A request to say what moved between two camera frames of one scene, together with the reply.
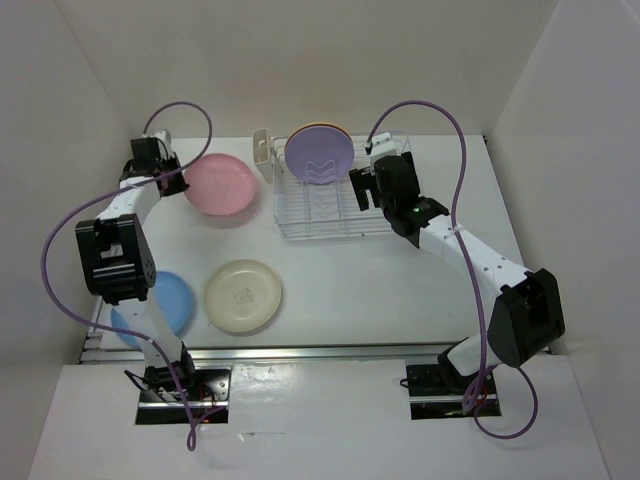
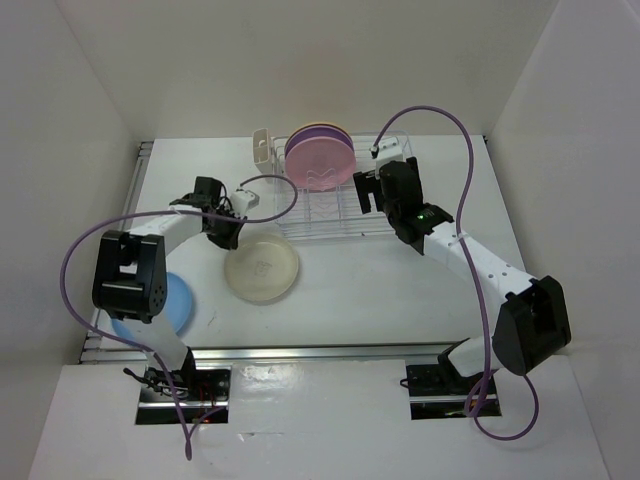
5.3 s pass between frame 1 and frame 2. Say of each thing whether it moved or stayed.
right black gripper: stayed
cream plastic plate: moved
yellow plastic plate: stayed
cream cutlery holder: stayed
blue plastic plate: stayed
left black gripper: moved
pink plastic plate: moved
